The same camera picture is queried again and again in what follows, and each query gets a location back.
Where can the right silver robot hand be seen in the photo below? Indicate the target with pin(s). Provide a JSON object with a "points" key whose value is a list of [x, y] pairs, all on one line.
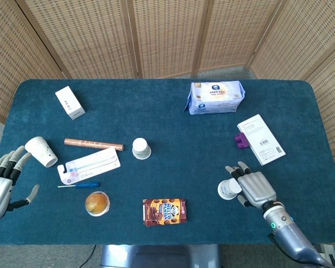
{"points": [[257, 190]]}

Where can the blue green flower paper cup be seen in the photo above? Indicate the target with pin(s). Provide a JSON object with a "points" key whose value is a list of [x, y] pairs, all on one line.
{"points": [[230, 187]]}

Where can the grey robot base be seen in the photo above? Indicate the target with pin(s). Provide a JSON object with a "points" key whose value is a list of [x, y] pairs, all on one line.
{"points": [[159, 257]]}

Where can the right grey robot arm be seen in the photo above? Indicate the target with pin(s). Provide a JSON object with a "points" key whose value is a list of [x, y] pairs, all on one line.
{"points": [[290, 240]]}

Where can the flat white box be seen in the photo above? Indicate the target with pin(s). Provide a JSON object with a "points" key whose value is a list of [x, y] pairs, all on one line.
{"points": [[261, 139]]}

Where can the purple toy block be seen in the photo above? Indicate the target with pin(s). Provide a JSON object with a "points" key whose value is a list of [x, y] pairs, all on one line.
{"points": [[241, 141]]}

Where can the white paper cup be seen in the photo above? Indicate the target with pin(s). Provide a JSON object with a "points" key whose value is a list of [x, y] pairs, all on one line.
{"points": [[42, 152]]}

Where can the blue marker pen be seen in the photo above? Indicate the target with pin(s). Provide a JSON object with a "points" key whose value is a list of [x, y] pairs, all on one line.
{"points": [[86, 184]]}

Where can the Hello Panda biscuit box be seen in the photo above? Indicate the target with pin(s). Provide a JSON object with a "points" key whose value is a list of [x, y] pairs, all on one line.
{"points": [[164, 212]]}

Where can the toothbrush blister pack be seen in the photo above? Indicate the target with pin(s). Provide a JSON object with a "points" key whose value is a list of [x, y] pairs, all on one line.
{"points": [[92, 166]]}

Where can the white black floor device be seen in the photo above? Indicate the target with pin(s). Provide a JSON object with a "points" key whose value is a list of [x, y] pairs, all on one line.
{"points": [[332, 255]]}

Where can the orange jelly cup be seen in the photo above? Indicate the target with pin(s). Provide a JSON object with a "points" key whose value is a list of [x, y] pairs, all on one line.
{"points": [[97, 203]]}

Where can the blue tissue pack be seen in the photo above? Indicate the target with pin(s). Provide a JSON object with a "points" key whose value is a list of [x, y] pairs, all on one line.
{"points": [[215, 97]]}

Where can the brown wooden roll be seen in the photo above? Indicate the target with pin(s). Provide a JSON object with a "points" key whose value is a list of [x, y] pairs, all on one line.
{"points": [[93, 144]]}

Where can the teal table cloth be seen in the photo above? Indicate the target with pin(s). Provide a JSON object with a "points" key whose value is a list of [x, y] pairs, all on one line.
{"points": [[167, 120]]}

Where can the small white carton box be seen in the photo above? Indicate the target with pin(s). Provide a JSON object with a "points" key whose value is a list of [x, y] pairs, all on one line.
{"points": [[69, 103]]}

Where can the woven bamboo folding screen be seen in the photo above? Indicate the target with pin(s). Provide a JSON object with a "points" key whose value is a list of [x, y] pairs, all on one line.
{"points": [[167, 33]]}

